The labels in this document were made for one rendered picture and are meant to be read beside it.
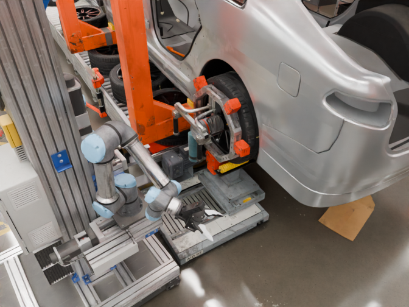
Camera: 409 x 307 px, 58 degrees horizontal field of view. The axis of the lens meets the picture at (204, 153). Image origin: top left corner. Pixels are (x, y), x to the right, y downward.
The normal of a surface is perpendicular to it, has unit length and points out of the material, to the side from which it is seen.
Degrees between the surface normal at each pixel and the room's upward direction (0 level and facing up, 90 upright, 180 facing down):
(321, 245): 0
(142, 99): 90
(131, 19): 90
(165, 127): 90
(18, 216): 90
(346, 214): 1
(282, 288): 0
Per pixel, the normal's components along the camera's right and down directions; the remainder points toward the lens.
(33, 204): 0.60, 0.52
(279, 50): -0.84, 0.21
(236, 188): 0.00, -0.76
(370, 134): 0.05, 0.63
